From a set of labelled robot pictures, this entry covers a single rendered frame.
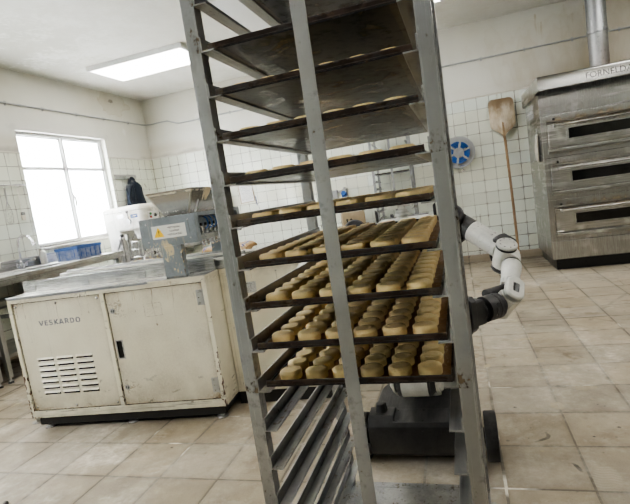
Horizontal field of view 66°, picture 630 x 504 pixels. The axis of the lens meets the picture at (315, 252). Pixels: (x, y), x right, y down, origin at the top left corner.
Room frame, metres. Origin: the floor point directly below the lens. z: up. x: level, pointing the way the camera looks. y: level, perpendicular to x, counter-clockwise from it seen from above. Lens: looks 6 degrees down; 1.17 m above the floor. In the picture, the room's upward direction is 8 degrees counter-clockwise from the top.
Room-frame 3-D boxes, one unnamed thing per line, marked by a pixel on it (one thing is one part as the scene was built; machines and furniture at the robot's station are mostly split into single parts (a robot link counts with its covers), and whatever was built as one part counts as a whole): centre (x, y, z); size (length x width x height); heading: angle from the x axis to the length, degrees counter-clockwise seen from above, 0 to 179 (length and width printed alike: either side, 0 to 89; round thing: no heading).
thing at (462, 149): (6.28, -2.00, 1.10); 0.41 x 0.17 x 1.10; 73
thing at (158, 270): (2.89, 1.21, 0.88); 1.28 x 0.01 x 0.07; 79
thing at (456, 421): (1.20, -0.32, 0.69); 0.64 x 0.03 x 0.03; 163
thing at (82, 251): (5.39, 2.58, 0.95); 0.40 x 0.30 x 0.14; 166
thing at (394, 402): (2.19, -0.42, 0.19); 0.64 x 0.52 x 0.33; 163
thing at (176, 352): (3.10, 1.17, 0.42); 1.28 x 0.72 x 0.84; 79
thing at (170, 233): (3.00, 0.70, 1.01); 0.72 x 0.33 x 0.34; 169
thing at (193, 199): (3.00, 0.70, 1.25); 0.56 x 0.29 x 0.14; 169
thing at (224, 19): (1.32, 0.06, 1.59); 0.64 x 0.03 x 0.03; 163
